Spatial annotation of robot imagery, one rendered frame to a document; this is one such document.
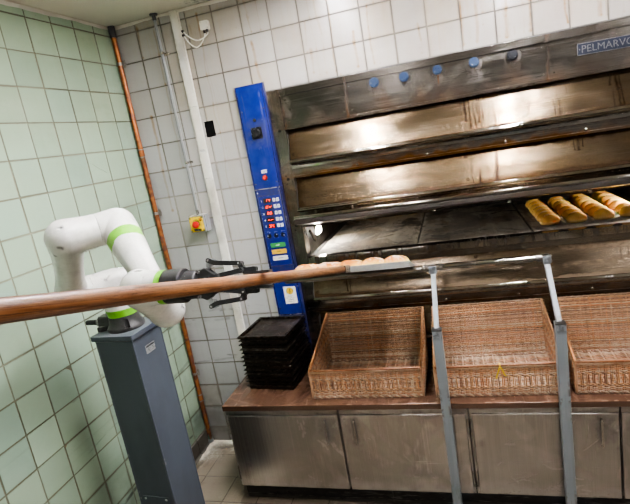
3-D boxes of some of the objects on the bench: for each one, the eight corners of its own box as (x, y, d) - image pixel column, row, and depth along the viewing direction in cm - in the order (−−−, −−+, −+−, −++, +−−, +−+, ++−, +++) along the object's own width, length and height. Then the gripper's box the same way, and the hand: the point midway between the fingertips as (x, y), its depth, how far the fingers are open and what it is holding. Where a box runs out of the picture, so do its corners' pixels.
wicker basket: (332, 355, 291) (324, 311, 285) (430, 351, 275) (424, 304, 269) (310, 400, 246) (301, 348, 240) (426, 398, 230) (419, 343, 224)
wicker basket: (435, 352, 273) (430, 304, 267) (546, 346, 258) (543, 296, 252) (434, 398, 228) (427, 343, 222) (569, 395, 213) (565, 335, 207)
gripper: (192, 254, 135) (274, 246, 128) (196, 313, 134) (279, 308, 128) (177, 255, 127) (263, 246, 121) (182, 317, 127) (268, 312, 120)
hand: (258, 279), depth 125 cm, fingers closed on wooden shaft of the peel, 3 cm apart
